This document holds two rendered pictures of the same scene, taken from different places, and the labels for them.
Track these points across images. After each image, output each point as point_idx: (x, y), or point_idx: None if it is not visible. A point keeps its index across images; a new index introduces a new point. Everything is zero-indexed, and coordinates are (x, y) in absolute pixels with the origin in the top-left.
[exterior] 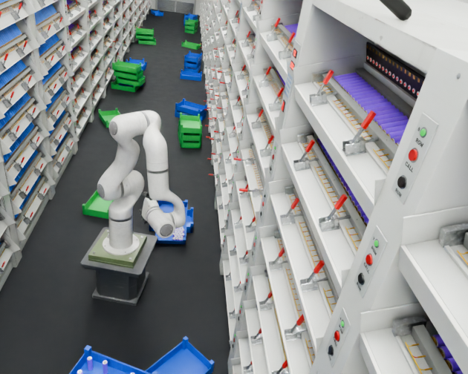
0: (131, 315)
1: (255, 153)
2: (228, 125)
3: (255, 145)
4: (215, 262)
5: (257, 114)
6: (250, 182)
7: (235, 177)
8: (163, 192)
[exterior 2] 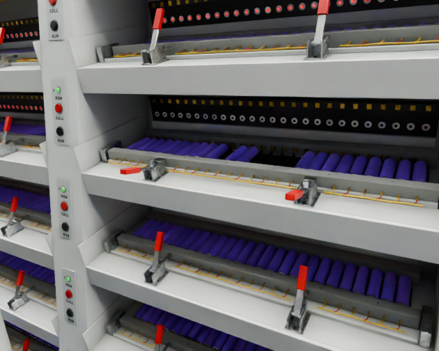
0: None
1: (148, 153)
2: None
3: (228, 74)
4: None
5: (108, 60)
6: (237, 194)
7: (83, 256)
8: None
